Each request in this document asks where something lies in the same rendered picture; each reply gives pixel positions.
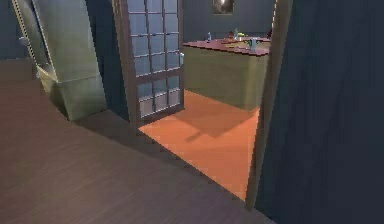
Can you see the green counter with red top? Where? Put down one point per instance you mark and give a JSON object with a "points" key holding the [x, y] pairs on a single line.
{"points": [[226, 75]]}

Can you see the brown glass-paned room door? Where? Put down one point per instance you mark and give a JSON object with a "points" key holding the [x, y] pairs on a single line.
{"points": [[155, 63]]}

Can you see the small pale blue bottle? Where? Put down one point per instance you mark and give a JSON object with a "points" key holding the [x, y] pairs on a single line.
{"points": [[209, 36]]}

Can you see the grey-green tall cupboard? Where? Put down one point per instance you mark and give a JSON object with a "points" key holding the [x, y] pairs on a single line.
{"points": [[71, 60]]}

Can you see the pale green cup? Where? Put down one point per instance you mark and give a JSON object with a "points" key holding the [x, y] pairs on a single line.
{"points": [[253, 44]]}

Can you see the dark framed wall picture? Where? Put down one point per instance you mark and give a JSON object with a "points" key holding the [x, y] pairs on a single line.
{"points": [[222, 6]]}

